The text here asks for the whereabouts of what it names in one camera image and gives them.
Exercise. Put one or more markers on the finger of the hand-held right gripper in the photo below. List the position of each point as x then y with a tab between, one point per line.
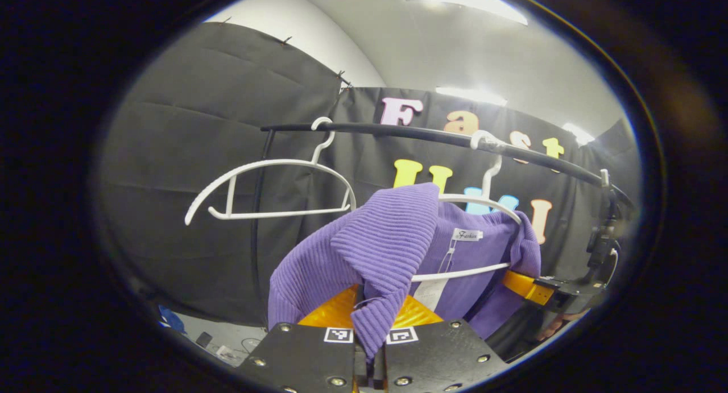
526	288

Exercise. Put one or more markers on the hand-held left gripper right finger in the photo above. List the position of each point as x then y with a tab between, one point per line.
438	359

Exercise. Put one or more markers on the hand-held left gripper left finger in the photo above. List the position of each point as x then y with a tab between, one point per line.
307	359

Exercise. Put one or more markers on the white plastic clothes hanger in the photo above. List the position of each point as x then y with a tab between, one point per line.
460	272
284	214

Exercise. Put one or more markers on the purple knit jacket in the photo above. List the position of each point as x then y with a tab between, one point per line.
387	234

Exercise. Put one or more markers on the black metal clothes rack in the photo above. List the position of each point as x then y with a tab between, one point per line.
421	133

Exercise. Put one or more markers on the white paper hang tag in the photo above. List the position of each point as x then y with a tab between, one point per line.
429	293

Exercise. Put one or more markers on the small black device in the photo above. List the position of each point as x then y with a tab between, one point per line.
203	339

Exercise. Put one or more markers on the blue crumpled object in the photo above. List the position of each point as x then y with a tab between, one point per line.
172	319

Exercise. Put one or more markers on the black backdrop cloth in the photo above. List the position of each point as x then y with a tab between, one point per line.
170	154

